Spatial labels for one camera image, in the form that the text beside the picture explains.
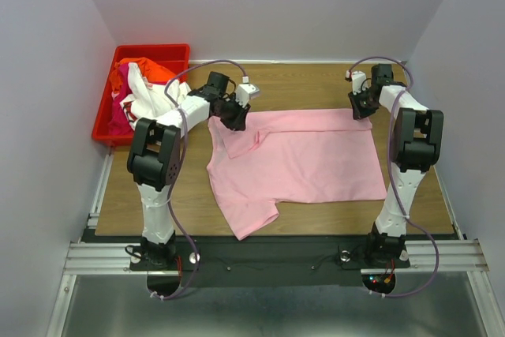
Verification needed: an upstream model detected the pink t shirt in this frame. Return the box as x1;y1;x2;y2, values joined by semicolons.
207;109;387;240

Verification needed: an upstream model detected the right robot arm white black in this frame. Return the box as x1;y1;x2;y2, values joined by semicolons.
345;64;444;266

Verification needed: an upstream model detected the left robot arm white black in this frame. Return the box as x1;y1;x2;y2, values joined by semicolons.
125;71;259;270

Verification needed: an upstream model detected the red plastic bin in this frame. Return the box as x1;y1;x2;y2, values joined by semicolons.
92;43;191;147

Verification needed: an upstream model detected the white t shirt red print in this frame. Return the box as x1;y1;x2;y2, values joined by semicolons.
121;63;190;130

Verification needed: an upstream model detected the magenta t shirt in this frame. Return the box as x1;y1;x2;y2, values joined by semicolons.
108;58;133;136

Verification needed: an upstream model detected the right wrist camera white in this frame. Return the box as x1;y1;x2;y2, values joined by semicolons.
345;70;367;95

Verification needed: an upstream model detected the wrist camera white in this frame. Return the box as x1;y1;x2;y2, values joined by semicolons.
235;76;260;108
345;70;367;95

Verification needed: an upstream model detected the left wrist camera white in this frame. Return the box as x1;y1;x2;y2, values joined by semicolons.
235;76;260;108

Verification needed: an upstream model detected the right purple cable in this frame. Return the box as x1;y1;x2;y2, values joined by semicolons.
346;55;440;299

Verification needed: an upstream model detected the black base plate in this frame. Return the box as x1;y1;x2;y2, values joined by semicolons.
125;235;410;289

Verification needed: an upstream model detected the aluminium rail frame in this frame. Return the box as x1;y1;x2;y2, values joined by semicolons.
48;146;504;336

